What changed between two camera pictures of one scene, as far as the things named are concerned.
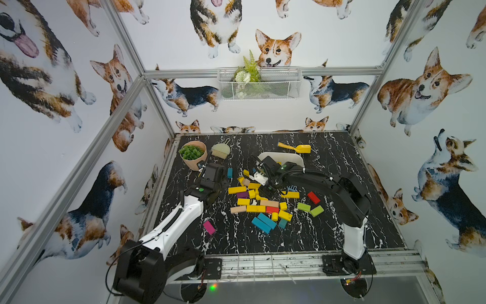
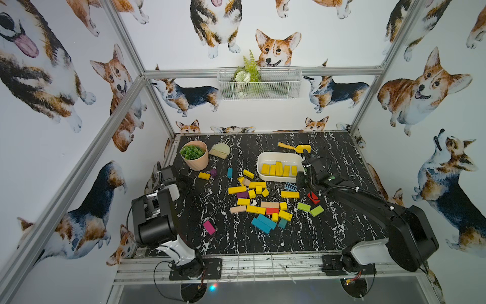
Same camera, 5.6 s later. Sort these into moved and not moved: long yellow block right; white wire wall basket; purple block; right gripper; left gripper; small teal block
Moved: left gripper; right gripper
Not moved: small teal block; white wire wall basket; purple block; long yellow block right
